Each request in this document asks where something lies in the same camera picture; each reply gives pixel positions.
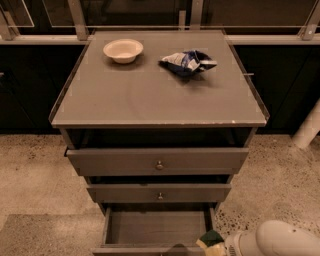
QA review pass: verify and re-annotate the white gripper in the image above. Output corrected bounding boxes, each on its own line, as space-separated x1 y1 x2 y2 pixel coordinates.
206 232 245 256

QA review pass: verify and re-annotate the green yellow sponge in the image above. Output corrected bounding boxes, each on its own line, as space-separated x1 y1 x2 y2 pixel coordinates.
196 230 224 249

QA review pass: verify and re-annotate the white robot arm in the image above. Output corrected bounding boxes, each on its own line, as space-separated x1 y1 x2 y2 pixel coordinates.
205 220 320 256

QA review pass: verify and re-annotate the grey bottom drawer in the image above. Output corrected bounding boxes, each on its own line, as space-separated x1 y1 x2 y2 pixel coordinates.
92 204 215 256

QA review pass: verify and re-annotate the grey drawer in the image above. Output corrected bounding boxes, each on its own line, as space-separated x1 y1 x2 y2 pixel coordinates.
66 148 248 176
92 204 215 256
87 184 231 203

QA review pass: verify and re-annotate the grey top drawer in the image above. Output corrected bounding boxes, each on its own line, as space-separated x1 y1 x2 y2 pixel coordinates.
66 148 248 176

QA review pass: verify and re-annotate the grey middle drawer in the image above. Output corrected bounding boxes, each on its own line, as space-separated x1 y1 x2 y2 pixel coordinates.
87 184 231 203

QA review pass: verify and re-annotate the grey drawer cabinet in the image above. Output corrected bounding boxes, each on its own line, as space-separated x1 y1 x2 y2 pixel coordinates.
48 29 270 256

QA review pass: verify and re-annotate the crumpled blue chip bag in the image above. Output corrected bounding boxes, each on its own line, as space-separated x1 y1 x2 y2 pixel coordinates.
159 50 217 77

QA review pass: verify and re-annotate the white paper bowl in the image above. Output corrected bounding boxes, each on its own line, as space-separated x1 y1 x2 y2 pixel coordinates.
103 39 144 64

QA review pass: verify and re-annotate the white pipe post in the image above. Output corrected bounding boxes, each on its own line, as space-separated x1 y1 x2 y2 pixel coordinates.
292 99 320 149

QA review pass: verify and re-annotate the metal railing frame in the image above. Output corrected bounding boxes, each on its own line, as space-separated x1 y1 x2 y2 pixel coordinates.
1 0 320 45

